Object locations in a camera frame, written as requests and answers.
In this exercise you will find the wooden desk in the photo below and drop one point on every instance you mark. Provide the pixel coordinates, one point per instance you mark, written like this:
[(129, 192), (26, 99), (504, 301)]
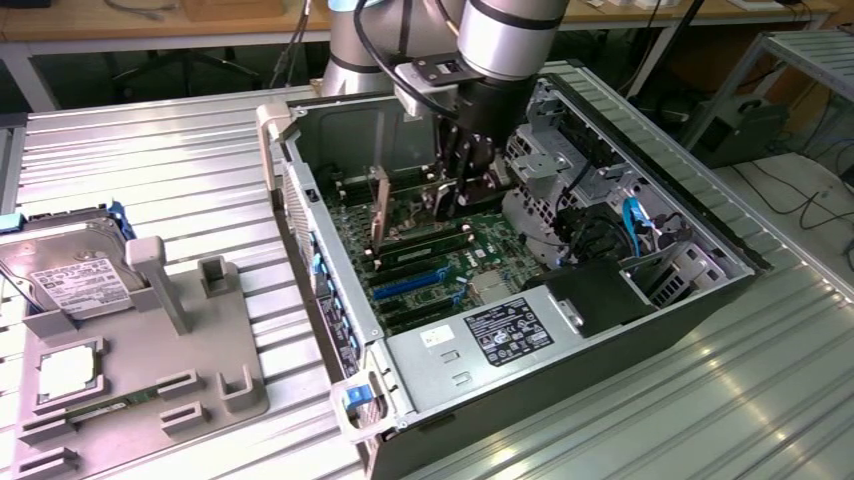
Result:
[(233, 22)]

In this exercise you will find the grey metal drive cage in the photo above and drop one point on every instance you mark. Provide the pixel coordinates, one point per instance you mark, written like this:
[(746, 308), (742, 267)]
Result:
[(540, 210)]

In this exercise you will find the black chair base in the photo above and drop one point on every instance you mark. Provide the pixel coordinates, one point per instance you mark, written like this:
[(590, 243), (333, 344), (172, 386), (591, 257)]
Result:
[(187, 60)]

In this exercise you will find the hard disk with blue carrier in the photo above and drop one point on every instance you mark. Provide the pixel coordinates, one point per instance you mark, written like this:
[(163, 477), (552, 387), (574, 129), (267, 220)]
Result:
[(73, 270)]

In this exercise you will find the silver CPU chip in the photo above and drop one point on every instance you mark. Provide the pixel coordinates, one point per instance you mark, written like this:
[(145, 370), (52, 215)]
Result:
[(66, 372)]

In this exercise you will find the silver chipset heatsink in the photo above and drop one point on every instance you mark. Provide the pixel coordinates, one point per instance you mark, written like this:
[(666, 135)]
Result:
[(493, 286)]

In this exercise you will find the blue expansion slot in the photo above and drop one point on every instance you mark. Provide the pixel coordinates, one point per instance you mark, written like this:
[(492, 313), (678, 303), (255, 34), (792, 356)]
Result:
[(407, 284)]

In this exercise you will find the CPU socket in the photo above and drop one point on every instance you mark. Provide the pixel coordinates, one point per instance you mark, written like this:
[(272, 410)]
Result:
[(408, 223)]

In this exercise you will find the green motherboard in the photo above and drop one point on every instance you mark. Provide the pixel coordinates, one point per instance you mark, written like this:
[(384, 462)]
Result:
[(493, 240)]

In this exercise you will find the graphics card with metal bracket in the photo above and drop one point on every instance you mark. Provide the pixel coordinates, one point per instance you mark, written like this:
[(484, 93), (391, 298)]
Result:
[(379, 210)]

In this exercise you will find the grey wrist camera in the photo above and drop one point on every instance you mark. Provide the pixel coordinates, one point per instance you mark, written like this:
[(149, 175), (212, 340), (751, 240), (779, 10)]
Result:
[(429, 80)]

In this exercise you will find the black RAM stick with label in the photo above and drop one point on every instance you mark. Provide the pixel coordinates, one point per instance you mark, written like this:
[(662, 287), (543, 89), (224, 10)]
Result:
[(420, 252)]

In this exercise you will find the green RAM stick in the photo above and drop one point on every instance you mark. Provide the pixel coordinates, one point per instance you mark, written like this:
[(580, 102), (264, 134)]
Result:
[(133, 398)]

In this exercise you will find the grey parts rack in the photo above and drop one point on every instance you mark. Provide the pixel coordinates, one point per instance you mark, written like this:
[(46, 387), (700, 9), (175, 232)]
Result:
[(133, 360)]

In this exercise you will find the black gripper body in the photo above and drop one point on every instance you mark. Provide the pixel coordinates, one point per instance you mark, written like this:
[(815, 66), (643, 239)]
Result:
[(496, 110)]

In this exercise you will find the blue case latch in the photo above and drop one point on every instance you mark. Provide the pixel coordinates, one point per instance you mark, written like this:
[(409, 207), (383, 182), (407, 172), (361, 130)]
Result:
[(355, 395)]

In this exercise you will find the black expansion slot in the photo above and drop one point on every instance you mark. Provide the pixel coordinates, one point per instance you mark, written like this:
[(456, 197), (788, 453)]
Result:
[(420, 314)]

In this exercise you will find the grey power supply unit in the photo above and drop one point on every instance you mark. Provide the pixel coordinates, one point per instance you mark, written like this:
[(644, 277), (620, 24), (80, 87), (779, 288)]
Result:
[(433, 370)]

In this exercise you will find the open black PC case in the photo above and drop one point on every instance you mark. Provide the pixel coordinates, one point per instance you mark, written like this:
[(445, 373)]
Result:
[(674, 300)]

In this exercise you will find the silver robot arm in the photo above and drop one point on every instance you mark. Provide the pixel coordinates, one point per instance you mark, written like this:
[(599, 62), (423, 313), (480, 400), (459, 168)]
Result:
[(507, 40)]

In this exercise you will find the black box device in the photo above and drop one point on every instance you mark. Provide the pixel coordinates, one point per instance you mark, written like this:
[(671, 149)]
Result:
[(747, 135)]

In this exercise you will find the metal slat rack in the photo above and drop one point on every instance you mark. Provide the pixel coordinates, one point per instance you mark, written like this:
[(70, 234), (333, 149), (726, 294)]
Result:
[(814, 50)]

